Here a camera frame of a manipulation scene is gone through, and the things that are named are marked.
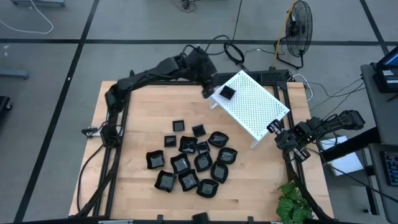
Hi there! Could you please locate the black furniture foot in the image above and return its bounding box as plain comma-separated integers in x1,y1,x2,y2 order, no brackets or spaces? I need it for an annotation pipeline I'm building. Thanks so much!
0,95,13,121

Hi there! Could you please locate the white floor cable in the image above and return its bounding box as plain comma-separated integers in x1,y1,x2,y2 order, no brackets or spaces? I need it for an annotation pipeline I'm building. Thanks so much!
0,0,54,35

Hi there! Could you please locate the green leafy plant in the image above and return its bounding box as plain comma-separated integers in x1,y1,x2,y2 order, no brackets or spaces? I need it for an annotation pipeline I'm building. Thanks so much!
275,181,314,224

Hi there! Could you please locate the white perforated shelf rack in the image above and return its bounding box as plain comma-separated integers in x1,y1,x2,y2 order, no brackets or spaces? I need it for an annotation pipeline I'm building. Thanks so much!
208,70,291,149

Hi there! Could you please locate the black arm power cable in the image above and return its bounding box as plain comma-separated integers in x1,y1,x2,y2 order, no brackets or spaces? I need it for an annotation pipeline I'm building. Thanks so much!
76,144,105,214

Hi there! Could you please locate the grey desk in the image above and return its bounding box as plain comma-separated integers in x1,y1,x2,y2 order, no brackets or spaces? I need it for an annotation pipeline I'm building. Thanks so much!
368,142,398,224
360,63,398,144

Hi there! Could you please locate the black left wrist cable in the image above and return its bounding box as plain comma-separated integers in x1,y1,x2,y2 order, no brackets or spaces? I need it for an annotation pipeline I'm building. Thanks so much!
182,34,231,57

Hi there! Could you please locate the grey cart base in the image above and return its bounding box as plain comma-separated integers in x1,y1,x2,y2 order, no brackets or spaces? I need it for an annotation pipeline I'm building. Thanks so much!
11,0,67,7

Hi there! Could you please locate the black cable bundle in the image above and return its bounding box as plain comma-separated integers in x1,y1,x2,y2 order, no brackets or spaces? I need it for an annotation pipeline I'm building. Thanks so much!
172,0,200,14

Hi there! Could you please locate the black desk device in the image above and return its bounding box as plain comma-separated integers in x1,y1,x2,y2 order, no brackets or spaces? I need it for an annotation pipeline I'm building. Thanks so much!
372,68,398,94

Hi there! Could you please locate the black coiled cable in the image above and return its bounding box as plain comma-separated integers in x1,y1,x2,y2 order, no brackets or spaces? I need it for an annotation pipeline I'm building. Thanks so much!
223,42,249,72

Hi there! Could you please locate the black aluminium frame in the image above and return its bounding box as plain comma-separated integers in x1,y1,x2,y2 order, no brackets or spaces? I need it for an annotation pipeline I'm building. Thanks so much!
74,79,335,224

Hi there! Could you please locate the black wavy square plate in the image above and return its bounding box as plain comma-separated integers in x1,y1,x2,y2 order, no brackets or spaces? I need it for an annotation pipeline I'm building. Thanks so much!
154,169,178,194
178,135,198,154
146,149,166,170
170,152,192,174
177,169,200,192

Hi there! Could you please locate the black desk crossbar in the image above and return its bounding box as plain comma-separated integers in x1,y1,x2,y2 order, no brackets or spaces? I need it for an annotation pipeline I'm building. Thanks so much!
320,126,382,163

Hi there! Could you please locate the monitor with blue screen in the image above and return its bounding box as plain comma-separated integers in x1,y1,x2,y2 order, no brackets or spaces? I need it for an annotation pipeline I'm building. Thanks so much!
375,45,398,72

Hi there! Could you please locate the black vented box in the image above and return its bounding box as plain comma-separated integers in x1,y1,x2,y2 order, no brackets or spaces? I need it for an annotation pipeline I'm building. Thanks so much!
213,68,292,85

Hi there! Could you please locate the yellow hanging cable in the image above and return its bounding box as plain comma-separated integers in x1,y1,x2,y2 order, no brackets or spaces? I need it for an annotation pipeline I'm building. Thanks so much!
272,0,296,69

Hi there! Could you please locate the black keyboard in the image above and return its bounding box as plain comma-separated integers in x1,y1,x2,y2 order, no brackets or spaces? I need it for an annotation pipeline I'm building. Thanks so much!
382,151,398,187

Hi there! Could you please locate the white box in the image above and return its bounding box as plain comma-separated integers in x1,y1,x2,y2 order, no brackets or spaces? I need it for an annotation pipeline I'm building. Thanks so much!
317,135,364,177

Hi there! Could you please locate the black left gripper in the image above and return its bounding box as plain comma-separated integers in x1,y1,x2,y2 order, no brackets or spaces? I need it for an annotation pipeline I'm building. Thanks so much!
189,47,218,100

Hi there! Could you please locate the black floor cable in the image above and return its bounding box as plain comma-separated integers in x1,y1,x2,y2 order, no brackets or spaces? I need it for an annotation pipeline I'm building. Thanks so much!
323,161,398,203
230,0,244,43

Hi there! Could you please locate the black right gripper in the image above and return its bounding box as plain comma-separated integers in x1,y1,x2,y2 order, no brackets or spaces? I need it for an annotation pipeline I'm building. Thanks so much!
266,119,311,163

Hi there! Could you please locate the black floor fan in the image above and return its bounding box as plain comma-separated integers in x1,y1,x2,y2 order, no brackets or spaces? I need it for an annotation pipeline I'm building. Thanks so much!
273,0,313,70

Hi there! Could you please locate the grey furniture foot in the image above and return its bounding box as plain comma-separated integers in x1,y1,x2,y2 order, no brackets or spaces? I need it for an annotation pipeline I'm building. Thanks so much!
0,68,30,80

